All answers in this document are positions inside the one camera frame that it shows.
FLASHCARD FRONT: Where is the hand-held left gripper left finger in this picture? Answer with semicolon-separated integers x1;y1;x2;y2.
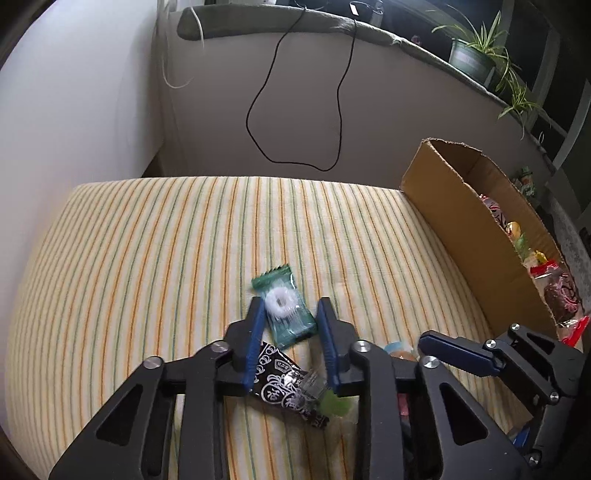
48;296;267;480

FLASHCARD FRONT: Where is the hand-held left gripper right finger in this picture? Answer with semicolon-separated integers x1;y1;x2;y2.
315;296;539;480

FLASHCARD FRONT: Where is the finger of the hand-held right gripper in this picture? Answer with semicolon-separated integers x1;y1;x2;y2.
510;399;561;469
418;323;583;403

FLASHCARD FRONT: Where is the green mint candy packet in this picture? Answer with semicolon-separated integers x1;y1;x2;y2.
250;263;318;350

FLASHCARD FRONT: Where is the brown cardboard box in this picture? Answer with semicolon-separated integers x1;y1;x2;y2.
399;137;583;342

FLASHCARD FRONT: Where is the black patterned snack packet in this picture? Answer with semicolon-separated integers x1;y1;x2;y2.
249;342;332;431

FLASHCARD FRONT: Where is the green jelly candy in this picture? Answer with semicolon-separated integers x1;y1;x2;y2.
295;367;357;419

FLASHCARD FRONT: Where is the red packet with dark snack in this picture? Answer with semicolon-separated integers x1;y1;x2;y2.
531;261;583;325

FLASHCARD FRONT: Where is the striped yellow cloth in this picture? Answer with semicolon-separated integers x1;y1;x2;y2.
9;176;533;480

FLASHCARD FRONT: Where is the green snack bag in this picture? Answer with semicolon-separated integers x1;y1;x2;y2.
517;166;539;198

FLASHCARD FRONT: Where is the potted spider plant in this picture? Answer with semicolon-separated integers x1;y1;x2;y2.
431;9;546;140

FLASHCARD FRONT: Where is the black cable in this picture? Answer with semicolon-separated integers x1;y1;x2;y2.
246;4;357;172

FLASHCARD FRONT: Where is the white window frame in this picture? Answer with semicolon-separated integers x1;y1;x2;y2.
499;0;591;185

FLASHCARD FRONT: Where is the white cable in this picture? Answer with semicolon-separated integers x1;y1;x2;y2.
161;4;207;92

